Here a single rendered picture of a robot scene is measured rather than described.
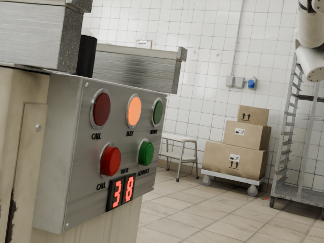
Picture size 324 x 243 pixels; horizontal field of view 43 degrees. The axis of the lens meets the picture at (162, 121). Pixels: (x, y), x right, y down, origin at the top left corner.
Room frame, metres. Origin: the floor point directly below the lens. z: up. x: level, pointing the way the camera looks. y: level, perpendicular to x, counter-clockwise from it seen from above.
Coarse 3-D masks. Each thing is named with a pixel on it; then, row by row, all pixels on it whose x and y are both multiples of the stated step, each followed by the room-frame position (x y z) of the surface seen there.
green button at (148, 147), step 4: (144, 144) 0.50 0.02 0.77; (148, 144) 0.50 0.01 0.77; (144, 148) 0.49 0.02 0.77; (148, 148) 0.50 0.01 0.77; (152, 148) 0.51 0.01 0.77; (140, 152) 0.49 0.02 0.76; (144, 152) 0.49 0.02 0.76; (148, 152) 0.50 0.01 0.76; (152, 152) 0.51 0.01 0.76; (140, 156) 0.49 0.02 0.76; (144, 156) 0.49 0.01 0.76; (148, 156) 0.50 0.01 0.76; (152, 156) 0.52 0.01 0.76; (140, 160) 0.50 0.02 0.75; (144, 160) 0.50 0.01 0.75; (148, 160) 0.50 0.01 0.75; (144, 164) 0.50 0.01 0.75
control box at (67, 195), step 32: (64, 96) 0.35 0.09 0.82; (96, 96) 0.37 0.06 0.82; (128, 96) 0.44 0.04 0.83; (160, 96) 0.54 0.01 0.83; (64, 128) 0.35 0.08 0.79; (96, 128) 0.38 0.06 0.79; (128, 128) 0.46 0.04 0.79; (160, 128) 0.56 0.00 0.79; (64, 160) 0.35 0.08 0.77; (96, 160) 0.39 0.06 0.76; (128, 160) 0.47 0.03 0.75; (64, 192) 0.35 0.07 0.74; (96, 192) 0.40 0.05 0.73; (128, 192) 0.48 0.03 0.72; (32, 224) 0.36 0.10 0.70; (64, 224) 0.35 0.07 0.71
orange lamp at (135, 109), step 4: (136, 100) 0.46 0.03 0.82; (132, 104) 0.45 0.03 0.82; (136, 104) 0.46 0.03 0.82; (140, 104) 0.47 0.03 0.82; (132, 108) 0.45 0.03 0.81; (136, 108) 0.46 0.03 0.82; (140, 108) 0.47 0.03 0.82; (132, 112) 0.45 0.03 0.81; (136, 112) 0.46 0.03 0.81; (132, 116) 0.45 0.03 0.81; (136, 116) 0.47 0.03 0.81; (132, 120) 0.46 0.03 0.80; (136, 120) 0.47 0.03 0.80; (132, 124) 0.46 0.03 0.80
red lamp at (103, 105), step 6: (102, 96) 0.38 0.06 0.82; (108, 96) 0.39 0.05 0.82; (96, 102) 0.37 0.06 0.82; (102, 102) 0.38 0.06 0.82; (108, 102) 0.39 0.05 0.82; (96, 108) 0.37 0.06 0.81; (102, 108) 0.38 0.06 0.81; (108, 108) 0.40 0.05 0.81; (96, 114) 0.37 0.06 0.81; (102, 114) 0.39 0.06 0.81; (108, 114) 0.40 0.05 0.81; (96, 120) 0.38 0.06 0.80; (102, 120) 0.39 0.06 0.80
